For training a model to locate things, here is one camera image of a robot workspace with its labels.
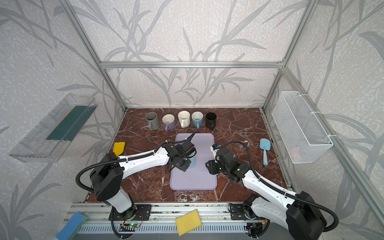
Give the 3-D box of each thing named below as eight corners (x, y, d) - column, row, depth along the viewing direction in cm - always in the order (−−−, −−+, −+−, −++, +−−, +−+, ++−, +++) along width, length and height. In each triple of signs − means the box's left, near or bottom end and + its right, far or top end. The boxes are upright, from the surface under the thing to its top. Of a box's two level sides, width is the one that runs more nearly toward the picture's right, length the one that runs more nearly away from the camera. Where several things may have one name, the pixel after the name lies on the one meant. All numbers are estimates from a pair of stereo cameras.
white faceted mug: (178, 132, 108) (176, 122, 99) (180, 120, 115) (178, 110, 107) (189, 132, 108) (188, 122, 99) (190, 120, 115) (189, 110, 107)
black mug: (205, 132, 108) (206, 123, 100) (205, 120, 115) (206, 112, 107) (216, 132, 108) (217, 123, 100) (215, 120, 115) (216, 112, 107)
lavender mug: (162, 133, 107) (159, 126, 101) (165, 121, 115) (162, 113, 108) (175, 133, 107) (173, 126, 101) (176, 121, 115) (175, 113, 108)
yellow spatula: (113, 156, 96) (111, 155, 94) (115, 144, 102) (114, 142, 100) (123, 155, 97) (122, 153, 95) (125, 142, 103) (123, 140, 101)
